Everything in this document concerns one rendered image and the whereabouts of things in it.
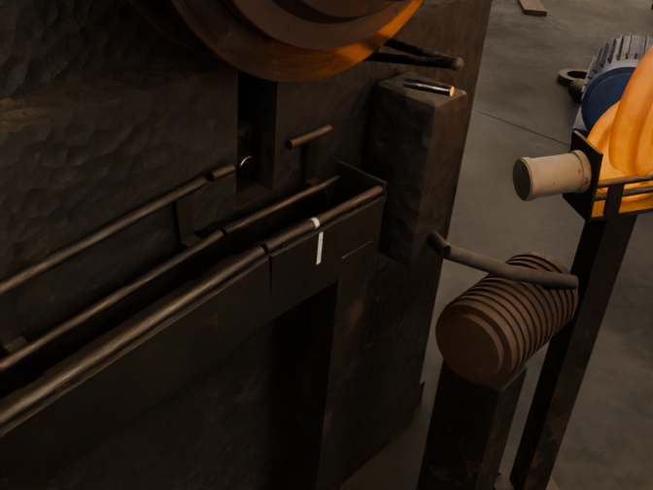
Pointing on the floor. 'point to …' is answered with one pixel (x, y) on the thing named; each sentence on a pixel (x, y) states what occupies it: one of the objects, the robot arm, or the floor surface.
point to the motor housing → (487, 371)
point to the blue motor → (608, 78)
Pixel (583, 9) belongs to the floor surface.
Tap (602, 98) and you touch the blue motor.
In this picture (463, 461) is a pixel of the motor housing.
